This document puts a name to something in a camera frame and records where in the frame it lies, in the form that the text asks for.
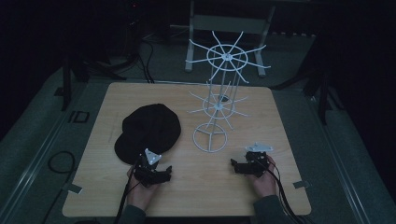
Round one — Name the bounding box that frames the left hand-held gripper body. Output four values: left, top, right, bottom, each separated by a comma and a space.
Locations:
133, 147, 163, 188

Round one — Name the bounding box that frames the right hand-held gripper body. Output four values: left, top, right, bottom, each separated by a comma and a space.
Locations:
244, 142, 275, 178

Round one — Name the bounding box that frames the white wire hat rack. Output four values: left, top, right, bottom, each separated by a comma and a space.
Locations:
185, 30, 272, 154

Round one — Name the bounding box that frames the black cap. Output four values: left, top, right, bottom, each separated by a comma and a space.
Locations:
114, 103, 182, 165

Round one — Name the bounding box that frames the person's left hand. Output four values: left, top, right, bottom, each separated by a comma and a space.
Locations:
126, 167, 161, 213

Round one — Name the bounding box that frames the person's right hand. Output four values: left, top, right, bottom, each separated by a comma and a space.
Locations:
247, 154, 278, 199

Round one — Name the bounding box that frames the grey tape strip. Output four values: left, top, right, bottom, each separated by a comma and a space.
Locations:
61, 182, 84, 195
292, 179, 311, 189

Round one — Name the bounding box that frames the black tripod stand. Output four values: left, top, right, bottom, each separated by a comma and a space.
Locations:
273, 66, 345, 126
60, 51, 129, 112

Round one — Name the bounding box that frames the black looped floor cable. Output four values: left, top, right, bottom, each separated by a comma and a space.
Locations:
39, 150, 77, 224

